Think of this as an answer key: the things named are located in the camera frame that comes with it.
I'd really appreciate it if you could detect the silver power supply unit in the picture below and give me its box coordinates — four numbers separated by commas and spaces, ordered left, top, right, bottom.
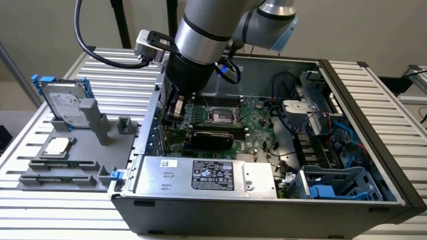
131, 156, 280, 200

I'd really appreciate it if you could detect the red data wire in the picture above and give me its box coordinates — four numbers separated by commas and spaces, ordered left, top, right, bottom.
353, 140, 372, 161

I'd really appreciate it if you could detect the grey parts rack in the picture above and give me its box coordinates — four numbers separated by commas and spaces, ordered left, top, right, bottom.
17, 97, 142, 194

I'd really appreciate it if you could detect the metal CPU socket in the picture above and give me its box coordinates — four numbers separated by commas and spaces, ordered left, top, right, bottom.
205, 105, 241, 125

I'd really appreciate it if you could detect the black RAM slot bank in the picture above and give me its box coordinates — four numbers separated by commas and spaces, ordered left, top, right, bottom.
185, 124, 249, 140
190, 96, 241, 106

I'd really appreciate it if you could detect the black power wire loop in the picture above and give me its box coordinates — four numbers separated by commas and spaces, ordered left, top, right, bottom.
269, 71, 298, 101

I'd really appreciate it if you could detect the silver CPU chip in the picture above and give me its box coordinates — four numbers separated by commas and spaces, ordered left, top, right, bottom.
43, 137, 71, 155

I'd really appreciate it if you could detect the blue drive bay cage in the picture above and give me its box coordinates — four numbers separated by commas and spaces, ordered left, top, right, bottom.
297, 164, 385, 201

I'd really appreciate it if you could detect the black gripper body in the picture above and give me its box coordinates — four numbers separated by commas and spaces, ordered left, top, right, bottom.
164, 53, 217, 98

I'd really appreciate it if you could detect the blue disk bay carrier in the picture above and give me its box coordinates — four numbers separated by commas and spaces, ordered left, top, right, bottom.
306, 184, 365, 201

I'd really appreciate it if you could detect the black graphics card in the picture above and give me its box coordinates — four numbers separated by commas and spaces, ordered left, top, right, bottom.
165, 128, 234, 151

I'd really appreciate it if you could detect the metal drive cage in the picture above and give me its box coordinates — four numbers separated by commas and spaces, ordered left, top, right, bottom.
294, 70, 345, 136

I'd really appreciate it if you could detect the green RAM stick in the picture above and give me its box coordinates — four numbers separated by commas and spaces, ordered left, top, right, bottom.
30, 160, 95, 168
21, 175, 91, 183

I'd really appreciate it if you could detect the green motherboard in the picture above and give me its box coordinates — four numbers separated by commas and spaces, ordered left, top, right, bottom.
164, 95, 294, 174

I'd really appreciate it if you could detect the silver hard disk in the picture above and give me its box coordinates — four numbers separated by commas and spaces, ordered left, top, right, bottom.
42, 82, 89, 126

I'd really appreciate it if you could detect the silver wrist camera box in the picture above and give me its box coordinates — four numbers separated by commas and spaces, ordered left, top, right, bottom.
133, 29, 166, 63

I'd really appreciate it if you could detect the aluminium frame rail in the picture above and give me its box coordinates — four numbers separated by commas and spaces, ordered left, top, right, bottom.
394, 64, 427, 106

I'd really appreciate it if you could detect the blue data wire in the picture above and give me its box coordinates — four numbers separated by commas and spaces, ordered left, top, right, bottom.
326, 119, 360, 171

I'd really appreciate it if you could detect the open black PC case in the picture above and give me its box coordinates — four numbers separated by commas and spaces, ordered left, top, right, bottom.
109, 53, 427, 238

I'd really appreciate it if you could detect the thick black camera cable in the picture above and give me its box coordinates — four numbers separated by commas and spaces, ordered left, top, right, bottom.
73, 0, 158, 70

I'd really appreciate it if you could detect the grey fan shroud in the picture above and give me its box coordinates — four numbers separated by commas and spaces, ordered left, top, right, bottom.
280, 99, 316, 119

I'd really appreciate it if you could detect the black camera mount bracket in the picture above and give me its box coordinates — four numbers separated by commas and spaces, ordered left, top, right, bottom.
146, 30, 181, 55

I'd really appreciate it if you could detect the blue disk caddy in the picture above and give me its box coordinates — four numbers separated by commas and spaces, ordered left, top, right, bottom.
30, 74, 94, 132

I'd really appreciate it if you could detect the blue lit USB cable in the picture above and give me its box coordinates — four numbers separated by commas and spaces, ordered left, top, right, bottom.
213, 56, 241, 85

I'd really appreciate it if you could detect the blue case latch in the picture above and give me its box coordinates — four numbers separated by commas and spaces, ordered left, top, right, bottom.
111, 169, 129, 182

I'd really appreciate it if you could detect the black tripod pole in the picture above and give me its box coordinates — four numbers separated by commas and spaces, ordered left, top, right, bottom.
110, 0, 133, 50

